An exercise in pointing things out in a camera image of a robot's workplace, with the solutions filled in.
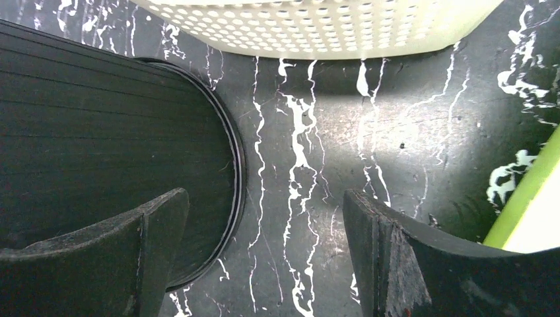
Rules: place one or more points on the black ribbed plastic bin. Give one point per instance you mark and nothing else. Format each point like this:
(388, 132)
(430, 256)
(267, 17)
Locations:
(87, 134)

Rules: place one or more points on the cream perforated plastic basket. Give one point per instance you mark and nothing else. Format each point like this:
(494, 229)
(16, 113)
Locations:
(323, 29)

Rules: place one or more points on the green perforated plastic basket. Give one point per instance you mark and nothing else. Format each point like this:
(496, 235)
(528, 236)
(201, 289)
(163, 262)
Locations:
(529, 190)

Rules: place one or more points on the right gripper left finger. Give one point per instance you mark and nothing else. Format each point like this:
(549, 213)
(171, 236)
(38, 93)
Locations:
(116, 267)

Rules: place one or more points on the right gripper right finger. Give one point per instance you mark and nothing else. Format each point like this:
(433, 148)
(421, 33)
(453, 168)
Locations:
(407, 268)

